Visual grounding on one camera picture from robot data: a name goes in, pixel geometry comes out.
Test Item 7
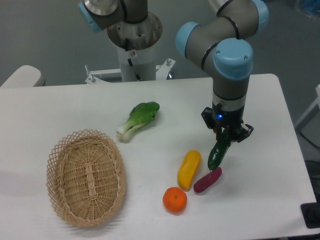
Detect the yellow bell pepper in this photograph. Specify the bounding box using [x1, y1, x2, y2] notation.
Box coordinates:
[177, 150, 202, 191]

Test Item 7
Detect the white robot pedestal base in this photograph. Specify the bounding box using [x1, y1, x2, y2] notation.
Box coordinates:
[85, 12, 176, 84]

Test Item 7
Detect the black device at edge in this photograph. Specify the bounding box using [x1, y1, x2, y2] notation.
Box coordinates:
[300, 202, 320, 229]

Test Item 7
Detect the green bok choy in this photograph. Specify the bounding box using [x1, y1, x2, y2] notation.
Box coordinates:
[116, 101, 160, 143]

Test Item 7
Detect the woven wicker basket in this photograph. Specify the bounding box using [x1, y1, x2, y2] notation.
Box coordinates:
[46, 129, 126, 228]

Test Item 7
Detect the white chair armrest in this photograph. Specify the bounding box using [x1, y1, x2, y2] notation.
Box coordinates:
[0, 65, 46, 89]

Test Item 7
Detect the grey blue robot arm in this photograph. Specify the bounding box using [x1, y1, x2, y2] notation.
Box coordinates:
[78, 0, 269, 142]

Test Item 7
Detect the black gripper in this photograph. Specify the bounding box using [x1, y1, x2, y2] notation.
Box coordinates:
[201, 103, 254, 149]

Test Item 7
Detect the orange tangerine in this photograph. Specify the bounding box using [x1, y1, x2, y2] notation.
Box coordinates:
[162, 186, 188, 214]

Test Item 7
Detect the dark green cucumber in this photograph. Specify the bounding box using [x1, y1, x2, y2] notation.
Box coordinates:
[207, 129, 228, 171]

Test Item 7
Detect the white furniture at right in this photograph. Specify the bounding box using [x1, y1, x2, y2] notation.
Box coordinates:
[293, 84, 320, 132]

